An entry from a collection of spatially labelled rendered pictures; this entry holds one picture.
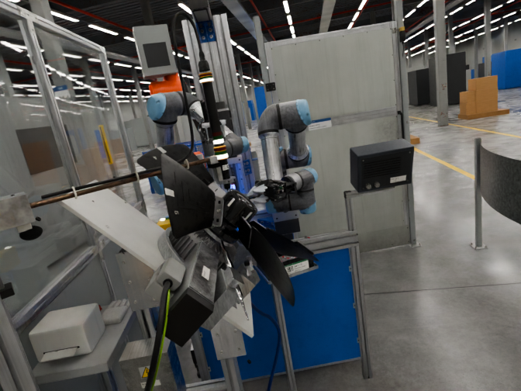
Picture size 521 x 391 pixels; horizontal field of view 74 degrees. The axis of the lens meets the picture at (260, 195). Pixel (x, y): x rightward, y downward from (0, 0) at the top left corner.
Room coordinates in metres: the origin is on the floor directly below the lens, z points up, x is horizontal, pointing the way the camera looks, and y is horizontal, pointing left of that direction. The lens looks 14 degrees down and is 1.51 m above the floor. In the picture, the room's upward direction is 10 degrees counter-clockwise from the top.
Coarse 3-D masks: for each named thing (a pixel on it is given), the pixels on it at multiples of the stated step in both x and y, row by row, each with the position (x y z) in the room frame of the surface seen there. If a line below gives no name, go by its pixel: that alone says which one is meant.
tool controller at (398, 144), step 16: (368, 144) 1.60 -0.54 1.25; (384, 144) 1.57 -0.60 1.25; (400, 144) 1.54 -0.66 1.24; (352, 160) 1.58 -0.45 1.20; (368, 160) 1.50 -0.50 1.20; (384, 160) 1.50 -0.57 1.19; (400, 160) 1.51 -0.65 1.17; (352, 176) 1.60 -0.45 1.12; (368, 176) 1.52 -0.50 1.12; (384, 176) 1.53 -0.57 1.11; (400, 176) 1.53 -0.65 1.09
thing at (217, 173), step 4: (216, 156) 1.16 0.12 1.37; (212, 160) 1.15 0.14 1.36; (216, 160) 1.16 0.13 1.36; (208, 164) 1.17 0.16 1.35; (212, 164) 1.15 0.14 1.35; (216, 164) 1.15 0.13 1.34; (220, 164) 1.16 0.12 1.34; (212, 168) 1.18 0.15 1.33; (216, 168) 1.16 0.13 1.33; (220, 168) 1.17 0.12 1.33; (216, 172) 1.16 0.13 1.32; (220, 172) 1.16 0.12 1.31; (216, 176) 1.16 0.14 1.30; (220, 176) 1.16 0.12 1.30; (232, 176) 1.21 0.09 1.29; (216, 180) 1.17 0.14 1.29; (220, 180) 1.16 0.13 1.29; (224, 180) 1.16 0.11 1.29; (228, 180) 1.16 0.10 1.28; (232, 180) 1.16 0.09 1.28; (220, 184) 1.16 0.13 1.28
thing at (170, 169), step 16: (160, 160) 0.87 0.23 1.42; (176, 176) 0.88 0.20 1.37; (192, 176) 0.94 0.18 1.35; (176, 192) 0.85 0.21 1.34; (192, 192) 0.90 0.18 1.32; (208, 192) 0.98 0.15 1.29; (176, 208) 0.82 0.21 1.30; (192, 208) 0.89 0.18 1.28; (208, 208) 0.96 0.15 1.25; (176, 224) 0.79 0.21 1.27; (192, 224) 0.87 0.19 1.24; (208, 224) 0.95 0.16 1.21
